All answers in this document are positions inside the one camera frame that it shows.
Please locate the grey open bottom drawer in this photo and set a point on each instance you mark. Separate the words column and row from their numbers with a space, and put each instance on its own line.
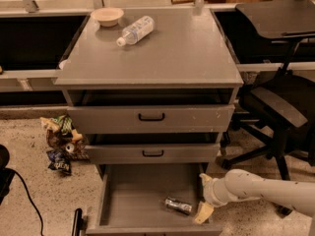
column 132, row 201

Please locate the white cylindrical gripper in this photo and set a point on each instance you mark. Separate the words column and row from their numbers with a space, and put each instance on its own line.
column 211, row 191

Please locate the grey drawer cabinet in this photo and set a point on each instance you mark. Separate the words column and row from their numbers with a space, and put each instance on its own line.
column 183, row 61

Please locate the blue snack bag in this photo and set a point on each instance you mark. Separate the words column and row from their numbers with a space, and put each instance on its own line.
column 59, row 161

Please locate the small can on floor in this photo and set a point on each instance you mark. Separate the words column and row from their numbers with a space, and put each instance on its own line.
column 70, row 147

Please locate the green chip bag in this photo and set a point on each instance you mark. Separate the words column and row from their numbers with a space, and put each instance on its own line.
column 61, row 124

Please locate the clear plastic water bottle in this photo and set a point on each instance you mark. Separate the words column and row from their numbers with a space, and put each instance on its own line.
column 136, row 31

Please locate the grey middle drawer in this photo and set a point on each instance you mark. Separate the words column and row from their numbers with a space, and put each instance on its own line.
column 147, row 154

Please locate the black office chair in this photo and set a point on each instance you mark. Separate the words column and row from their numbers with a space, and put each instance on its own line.
column 283, row 106

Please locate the black bar near drawer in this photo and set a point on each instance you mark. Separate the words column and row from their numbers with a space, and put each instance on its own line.
column 77, row 223

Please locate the grey top drawer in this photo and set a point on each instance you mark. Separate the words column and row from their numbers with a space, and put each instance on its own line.
column 151, row 119

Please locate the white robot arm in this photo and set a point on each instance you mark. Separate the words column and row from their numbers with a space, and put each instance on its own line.
column 240, row 186

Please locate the brown snack bag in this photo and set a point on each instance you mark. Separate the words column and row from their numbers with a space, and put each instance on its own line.
column 57, row 140

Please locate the black device at left edge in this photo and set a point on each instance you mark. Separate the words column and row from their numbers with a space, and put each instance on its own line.
column 6, row 174

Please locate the beige bowl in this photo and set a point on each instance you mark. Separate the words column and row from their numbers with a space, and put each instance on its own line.
column 107, row 17

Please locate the wooden stick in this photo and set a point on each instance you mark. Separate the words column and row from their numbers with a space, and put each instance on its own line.
column 181, row 1

